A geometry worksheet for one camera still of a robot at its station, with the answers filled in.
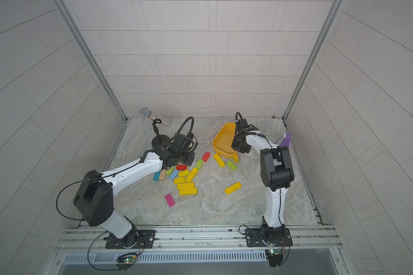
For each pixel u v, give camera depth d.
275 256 0.69
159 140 1.01
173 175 0.89
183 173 0.89
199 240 0.72
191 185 0.87
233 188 0.85
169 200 0.83
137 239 0.69
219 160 0.96
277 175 0.53
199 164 0.94
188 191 0.85
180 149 0.65
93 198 0.43
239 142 0.82
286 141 0.85
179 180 0.87
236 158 0.95
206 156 0.98
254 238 0.71
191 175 0.90
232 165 0.94
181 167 0.92
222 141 1.05
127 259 0.65
